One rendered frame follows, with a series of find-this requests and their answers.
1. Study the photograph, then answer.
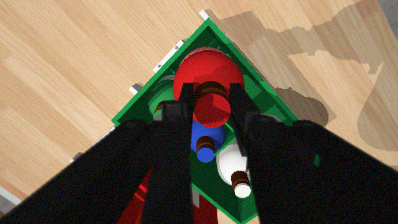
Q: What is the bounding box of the blue bottle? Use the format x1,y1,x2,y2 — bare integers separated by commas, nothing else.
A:
191,120,225,163

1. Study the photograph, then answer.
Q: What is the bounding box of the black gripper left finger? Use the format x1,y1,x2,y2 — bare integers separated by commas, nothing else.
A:
0,83,194,224

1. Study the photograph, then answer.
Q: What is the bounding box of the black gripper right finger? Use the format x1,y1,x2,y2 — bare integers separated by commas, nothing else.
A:
229,83,398,224

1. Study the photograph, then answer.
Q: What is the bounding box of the green crate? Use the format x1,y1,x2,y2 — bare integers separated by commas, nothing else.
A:
111,17,299,212

